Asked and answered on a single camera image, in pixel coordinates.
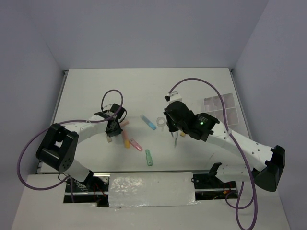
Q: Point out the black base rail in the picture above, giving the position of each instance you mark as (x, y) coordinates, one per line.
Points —
(205, 187)

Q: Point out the clear tape roll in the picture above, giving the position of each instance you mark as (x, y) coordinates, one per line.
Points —
(161, 121)

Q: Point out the silver foil panel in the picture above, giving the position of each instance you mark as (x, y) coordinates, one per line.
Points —
(161, 189)

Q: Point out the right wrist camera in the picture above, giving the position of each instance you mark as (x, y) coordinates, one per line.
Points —
(173, 96)

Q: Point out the pink pencil sharpener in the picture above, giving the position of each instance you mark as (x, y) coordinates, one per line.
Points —
(124, 123)

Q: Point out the green correction tape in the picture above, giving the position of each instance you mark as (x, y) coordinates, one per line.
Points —
(149, 159)

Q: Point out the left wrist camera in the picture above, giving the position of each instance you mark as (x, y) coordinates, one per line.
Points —
(104, 114)

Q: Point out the pink utility knife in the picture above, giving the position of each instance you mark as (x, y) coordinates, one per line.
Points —
(135, 144)

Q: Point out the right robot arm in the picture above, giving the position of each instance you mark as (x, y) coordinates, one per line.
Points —
(264, 164)

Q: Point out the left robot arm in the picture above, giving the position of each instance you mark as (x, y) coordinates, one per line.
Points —
(59, 144)

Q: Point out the blue highlighter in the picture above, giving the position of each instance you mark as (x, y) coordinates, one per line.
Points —
(148, 122)

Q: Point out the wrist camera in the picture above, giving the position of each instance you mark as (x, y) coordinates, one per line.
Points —
(104, 114)
(173, 96)

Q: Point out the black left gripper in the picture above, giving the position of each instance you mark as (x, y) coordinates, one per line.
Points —
(118, 131)

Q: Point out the orange pink highlighter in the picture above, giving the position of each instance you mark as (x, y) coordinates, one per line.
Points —
(125, 139)

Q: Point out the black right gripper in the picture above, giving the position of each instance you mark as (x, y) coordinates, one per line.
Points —
(171, 127)

